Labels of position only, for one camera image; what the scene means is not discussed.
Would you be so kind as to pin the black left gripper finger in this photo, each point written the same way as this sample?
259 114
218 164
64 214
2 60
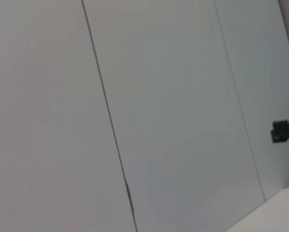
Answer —
283 131

